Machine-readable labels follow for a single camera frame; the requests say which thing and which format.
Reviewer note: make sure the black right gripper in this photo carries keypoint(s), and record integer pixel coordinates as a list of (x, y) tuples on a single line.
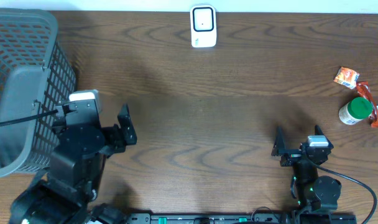
[(291, 155)]

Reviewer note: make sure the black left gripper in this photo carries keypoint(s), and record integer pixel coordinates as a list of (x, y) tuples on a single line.
[(119, 137)]

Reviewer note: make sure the green cap bottle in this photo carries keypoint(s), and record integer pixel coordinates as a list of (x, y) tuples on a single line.
[(355, 111)]

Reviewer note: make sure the orange Kleenex tissue pack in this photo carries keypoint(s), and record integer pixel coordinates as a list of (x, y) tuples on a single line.
[(347, 77)]

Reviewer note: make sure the orange chocolate bar wrapper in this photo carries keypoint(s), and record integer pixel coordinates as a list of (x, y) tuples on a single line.
[(365, 92)]

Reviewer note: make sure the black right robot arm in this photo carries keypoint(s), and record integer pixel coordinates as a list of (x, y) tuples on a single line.
[(315, 193)]

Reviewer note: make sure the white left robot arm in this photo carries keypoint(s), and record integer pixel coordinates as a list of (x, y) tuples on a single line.
[(61, 192)]

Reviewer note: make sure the white barcode scanner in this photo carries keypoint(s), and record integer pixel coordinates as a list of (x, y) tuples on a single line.
[(203, 26)]

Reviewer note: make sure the grey plastic mesh basket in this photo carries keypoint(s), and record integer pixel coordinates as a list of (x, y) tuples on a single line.
[(35, 75)]

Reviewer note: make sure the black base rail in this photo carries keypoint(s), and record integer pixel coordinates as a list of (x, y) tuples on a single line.
[(223, 218)]

